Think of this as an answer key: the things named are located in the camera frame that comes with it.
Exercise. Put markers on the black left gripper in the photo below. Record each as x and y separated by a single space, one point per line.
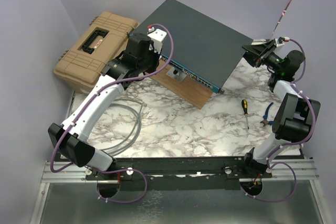
156 56

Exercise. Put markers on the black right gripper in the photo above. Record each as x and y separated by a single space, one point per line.
263 51

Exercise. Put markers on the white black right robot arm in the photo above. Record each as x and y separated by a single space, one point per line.
296 118

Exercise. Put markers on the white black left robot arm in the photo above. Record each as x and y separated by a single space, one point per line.
141 55

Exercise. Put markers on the wooden base board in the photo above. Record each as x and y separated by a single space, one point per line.
189 90

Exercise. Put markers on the yellow black screwdriver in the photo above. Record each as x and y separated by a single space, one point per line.
245 110

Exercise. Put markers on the tan plastic tool case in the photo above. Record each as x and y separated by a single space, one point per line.
106 37

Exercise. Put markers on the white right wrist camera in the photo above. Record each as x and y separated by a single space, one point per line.
279 42

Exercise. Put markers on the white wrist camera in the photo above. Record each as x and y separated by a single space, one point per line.
279 42
158 36

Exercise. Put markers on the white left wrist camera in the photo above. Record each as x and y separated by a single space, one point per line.
158 36

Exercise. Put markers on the metal switch stand bracket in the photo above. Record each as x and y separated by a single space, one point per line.
175 74

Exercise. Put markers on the dark blue network switch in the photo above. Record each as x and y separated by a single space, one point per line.
204 49

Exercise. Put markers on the blue handled pliers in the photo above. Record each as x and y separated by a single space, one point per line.
265 120

